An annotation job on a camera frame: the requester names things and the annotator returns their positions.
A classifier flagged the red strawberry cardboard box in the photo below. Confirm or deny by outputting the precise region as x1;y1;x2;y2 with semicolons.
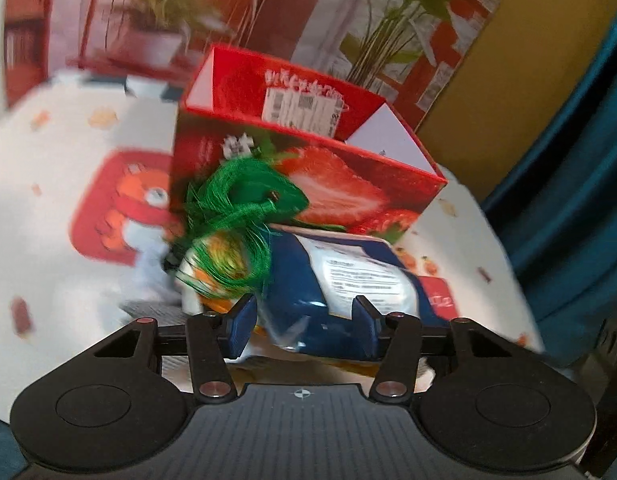
171;44;447;240

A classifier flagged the printed room backdrop poster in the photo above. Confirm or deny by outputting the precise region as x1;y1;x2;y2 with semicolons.
4;0;501;127

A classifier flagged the green string bundle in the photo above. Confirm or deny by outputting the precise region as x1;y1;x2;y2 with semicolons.
184;157;311;295

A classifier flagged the blue plastic snack bag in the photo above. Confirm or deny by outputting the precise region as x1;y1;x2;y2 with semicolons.
258;228;446;361

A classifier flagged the teal blue curtain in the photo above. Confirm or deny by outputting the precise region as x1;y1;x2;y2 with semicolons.
482;14;617;366

